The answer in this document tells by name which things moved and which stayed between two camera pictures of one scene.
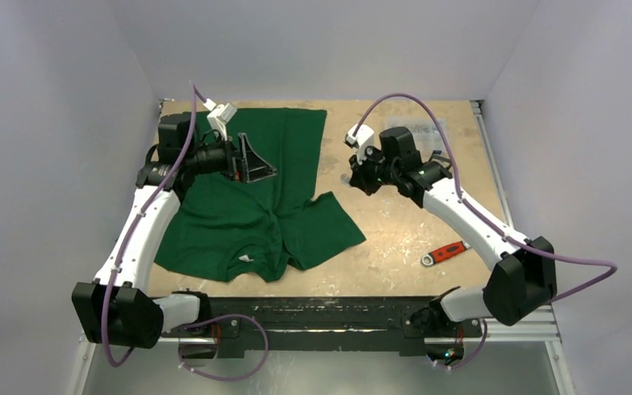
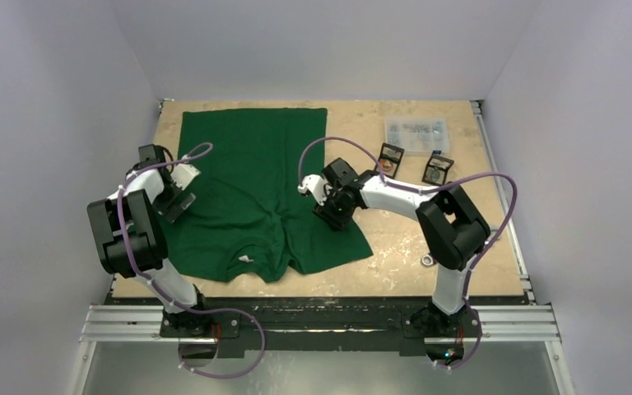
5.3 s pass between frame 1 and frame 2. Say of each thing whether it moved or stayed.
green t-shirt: stayed
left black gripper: moved
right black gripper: moved
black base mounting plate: stayed
